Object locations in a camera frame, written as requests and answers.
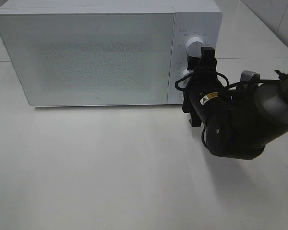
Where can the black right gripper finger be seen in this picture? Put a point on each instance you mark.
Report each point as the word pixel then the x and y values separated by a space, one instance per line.
pixel 195 120
pixel 206 61

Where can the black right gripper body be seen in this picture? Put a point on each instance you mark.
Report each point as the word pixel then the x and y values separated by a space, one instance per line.
pixel 204 94

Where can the white timer knob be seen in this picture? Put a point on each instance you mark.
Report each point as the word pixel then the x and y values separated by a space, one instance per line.
pixel 183 76

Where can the white microwave door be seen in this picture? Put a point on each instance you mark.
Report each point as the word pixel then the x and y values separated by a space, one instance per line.
pixel 85 60

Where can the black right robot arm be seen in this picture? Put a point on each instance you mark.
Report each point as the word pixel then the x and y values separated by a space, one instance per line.
pixel 238 119

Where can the upper white power knob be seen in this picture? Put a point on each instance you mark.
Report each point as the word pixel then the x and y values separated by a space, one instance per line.
pixel 193 46

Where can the round white door button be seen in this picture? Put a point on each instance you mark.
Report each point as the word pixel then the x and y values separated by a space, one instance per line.
pixel 181 96

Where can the white microwave oven body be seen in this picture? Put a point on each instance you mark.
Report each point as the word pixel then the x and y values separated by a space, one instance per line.
pixel 191 17

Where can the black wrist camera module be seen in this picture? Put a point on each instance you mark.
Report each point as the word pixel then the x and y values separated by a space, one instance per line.
pixel 247 77

